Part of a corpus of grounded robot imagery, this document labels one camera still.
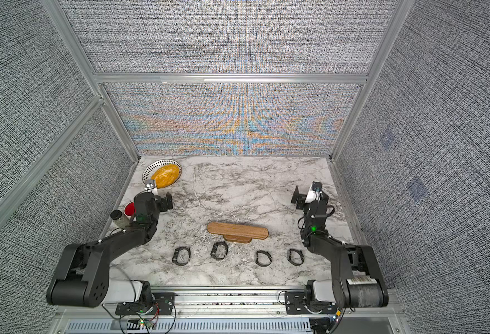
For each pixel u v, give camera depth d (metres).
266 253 0.84
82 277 0.43
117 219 0.86
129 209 0.92
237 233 0.83
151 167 1.13
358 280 0.43
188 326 0.70
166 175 1.03
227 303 0.75
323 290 0.62
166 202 0.85
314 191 0.72
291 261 0.82
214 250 0.82
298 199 0.80
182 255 0.84
